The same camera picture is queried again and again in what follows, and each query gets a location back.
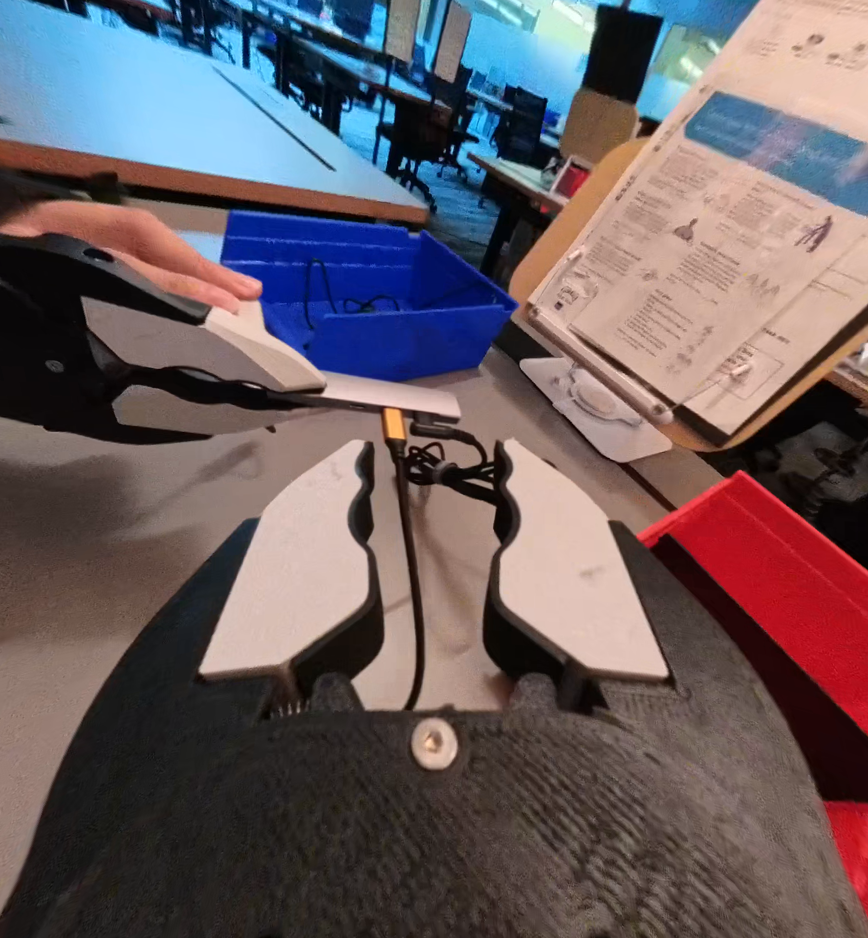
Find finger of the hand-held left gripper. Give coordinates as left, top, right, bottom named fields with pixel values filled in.
left=111, top=384, right=312, bottom=437
left=84, top=295, right=328, bottom=394

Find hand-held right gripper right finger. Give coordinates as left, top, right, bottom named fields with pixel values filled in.
left=484, top=438, right=671, bottom=682

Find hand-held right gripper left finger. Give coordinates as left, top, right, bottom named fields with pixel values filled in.
left=198, top=438, right=385, bottom=686

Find braided cable orange plugs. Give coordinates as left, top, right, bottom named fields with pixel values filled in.
left=380, top=407, right=428, bottom=712

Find red plastic bin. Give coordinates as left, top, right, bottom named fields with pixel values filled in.
left=638, top=470, right=868, bottom=938

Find grey usb hub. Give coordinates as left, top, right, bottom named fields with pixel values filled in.
left=265, top=375, right=463, bottom=421

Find person's left hand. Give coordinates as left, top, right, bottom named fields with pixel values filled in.
left=0, top=201, right=264, bottom=316

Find blue plastic bin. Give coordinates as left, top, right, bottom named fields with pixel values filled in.
left=220, top=210, right=519, bottom=382

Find white table wooden edge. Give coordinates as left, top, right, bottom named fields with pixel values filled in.
left=0, top=0, right=431, bottom=224

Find black office chair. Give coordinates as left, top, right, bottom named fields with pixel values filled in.
left=397, top=69, right=479, bottom=210

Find blue header leaflet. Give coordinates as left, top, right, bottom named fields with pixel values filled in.
left=569, top=89, right=868, bottom=411

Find white instruction sheet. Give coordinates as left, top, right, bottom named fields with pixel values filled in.
left=529, top=0, right=868, bottom=441

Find thin black cable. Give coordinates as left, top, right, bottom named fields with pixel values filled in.
left=302, top=258, right=404, bottom=351

